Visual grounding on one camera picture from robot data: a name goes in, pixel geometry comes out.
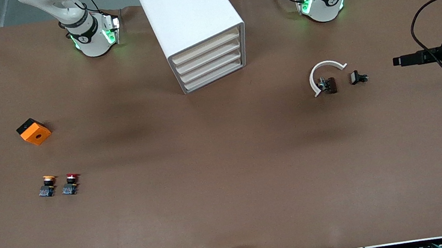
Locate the white plastic drawer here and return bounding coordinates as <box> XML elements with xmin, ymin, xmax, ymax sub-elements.
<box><xmin>168</xmin><ymin>26</ymin><xmax>245</xmax><ymax>66</ymax></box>
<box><xmin>176</xmin><ymin>47</ymin><xmax>249</xmax><ymax>85</ymax></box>
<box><xmin>180</xmin><ymin>57</ymin><xmax>251</xmax><ymax>94</ymax></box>
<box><xmin>172</xmin><ymin>37</ymin><xmax>247</xmax><ymax>76</ymax></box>

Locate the orange capped push button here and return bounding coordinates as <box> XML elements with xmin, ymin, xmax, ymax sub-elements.
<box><xmin>36</xmin><ymin>174</ymin><xmax>60</xmax><ymax>199</ymax></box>

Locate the orange and black button box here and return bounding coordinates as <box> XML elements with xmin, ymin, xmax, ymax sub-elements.
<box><xmin>15</xmin><ymin>116</ymin><xmax>54</xmax><ymax>149</ymax></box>

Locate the red capped push button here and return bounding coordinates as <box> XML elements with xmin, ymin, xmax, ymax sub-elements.
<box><xmin>60</xmin><ymin>172</ymin><xmax>83</xmax><ymax>197</ymax></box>

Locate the white curved plastic ring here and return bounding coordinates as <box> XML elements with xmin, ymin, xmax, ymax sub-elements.
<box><xmin>307</xmin><ymin>57</ymin><xmax>352</xmax><ymax>98</ymax></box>

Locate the brown table cover sheet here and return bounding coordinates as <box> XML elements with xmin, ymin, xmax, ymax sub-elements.
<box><xmin>0</xmin><ymin>0</ymin><xmax>442</xmax><ymax>248</ymax></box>

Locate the small black component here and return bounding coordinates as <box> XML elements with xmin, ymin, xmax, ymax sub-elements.
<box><xmin>349</xmin><ymin>69</ymin><xmax>370</xmax><ymax>86</ymax></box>

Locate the white drawer cabinet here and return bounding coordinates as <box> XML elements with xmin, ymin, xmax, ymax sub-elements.
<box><xmin>136</xmin><ymin>0</ymin><xmax>254</xmax><ymax>100</ymax></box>

